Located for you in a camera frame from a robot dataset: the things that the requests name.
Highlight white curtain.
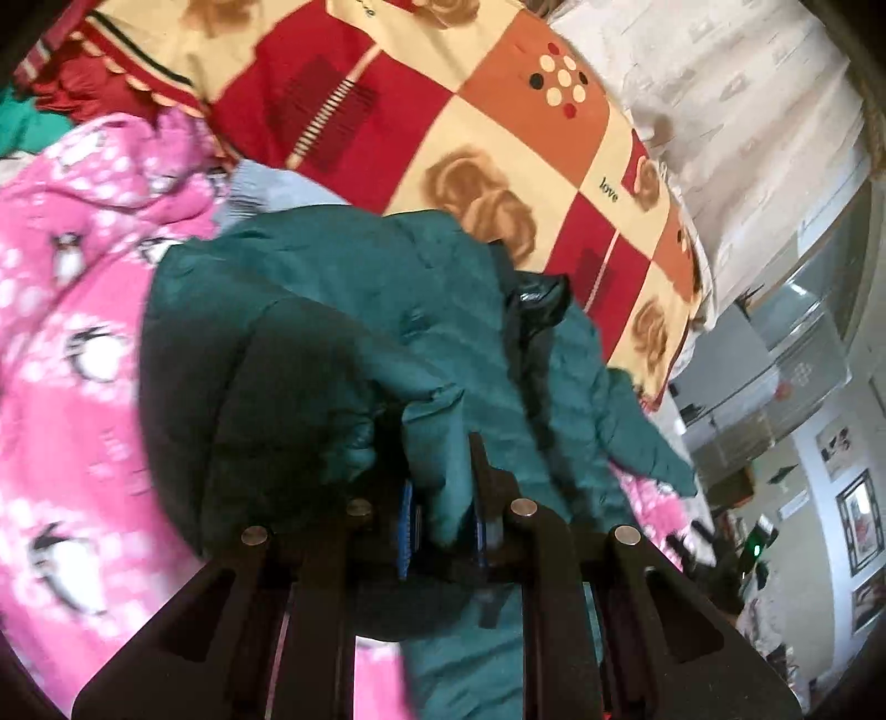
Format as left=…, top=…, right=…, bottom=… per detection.
left=547, top=0, right=873, bottom=312

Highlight dark framed wall picture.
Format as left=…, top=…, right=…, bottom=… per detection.
left=851, top=574, right=886, bottom=634
left=834, top=471, right=883, bottom=575

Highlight green cloth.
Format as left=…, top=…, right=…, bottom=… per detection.
left=0, top=86, right=77, bottom=157

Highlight light blue sweater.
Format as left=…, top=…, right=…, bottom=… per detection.
left=211, top=159, right=347, bottom=233

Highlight pink penguin print blanket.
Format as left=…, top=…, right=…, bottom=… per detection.
left=0, top=107, right=700, bottom=720

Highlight small wall photo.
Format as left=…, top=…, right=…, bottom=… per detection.
left=817, top=422, right=856, bottom=479

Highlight glass cabinet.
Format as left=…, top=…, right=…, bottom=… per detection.
left=674, top=187, right=873, bottom=444

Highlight dark green padded jacket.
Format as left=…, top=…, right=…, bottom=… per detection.
left=138, top=208, right=700, bottom=720

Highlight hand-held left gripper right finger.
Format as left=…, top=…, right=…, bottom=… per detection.
left=467, top=433, right=811, bottom=720

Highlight red orange checked blanket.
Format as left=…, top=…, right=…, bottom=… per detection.
left=14, top=0, right=714, bottom=409

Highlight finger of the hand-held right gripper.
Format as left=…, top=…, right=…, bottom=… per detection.
left=664, top=516, right=717, bottom=572

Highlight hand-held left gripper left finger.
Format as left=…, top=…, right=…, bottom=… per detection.
left=69, top=479, right=425, bottom=720

